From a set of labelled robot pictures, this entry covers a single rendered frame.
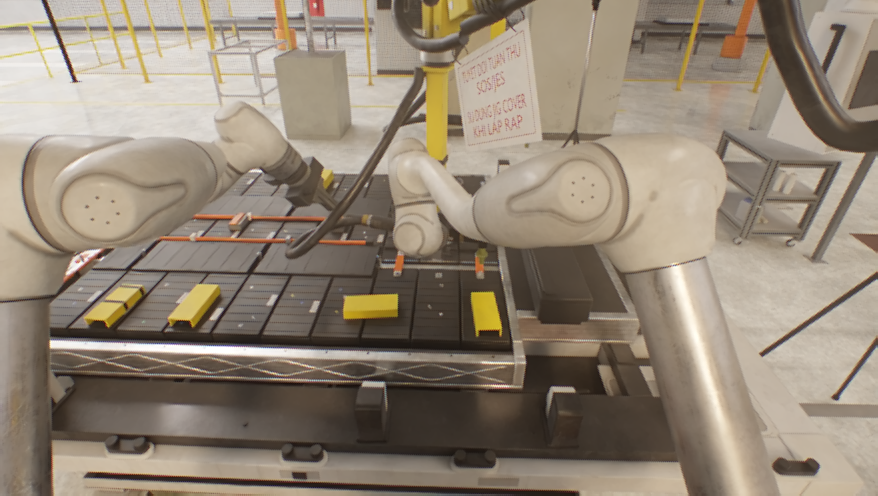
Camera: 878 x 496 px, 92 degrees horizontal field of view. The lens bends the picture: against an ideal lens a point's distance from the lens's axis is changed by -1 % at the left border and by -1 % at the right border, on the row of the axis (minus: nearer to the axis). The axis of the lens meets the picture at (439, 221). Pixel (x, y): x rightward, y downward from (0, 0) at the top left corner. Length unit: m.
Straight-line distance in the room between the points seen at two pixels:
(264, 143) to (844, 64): 3.29
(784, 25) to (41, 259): 0.82
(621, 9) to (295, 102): 4.03
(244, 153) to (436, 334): 0.69
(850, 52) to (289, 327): 3.36
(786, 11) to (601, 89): 5.40
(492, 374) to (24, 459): 0.97
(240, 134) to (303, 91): 4.79
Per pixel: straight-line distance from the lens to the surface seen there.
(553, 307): 1.31
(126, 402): 1.54
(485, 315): 1.30
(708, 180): 0.64
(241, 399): 1.40
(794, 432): 1.61
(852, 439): 3.03
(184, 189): 0.56
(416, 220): 0.98
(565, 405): 1.16
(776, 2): 0.61
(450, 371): 1.26
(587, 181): 0.48
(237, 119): 1.05
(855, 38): 3.59
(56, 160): 0.57
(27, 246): 0.60
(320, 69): 5.71
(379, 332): 1.29
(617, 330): 1.49
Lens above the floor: 1.90
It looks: 30 degrees down
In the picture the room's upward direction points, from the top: 1 degrees clockwise
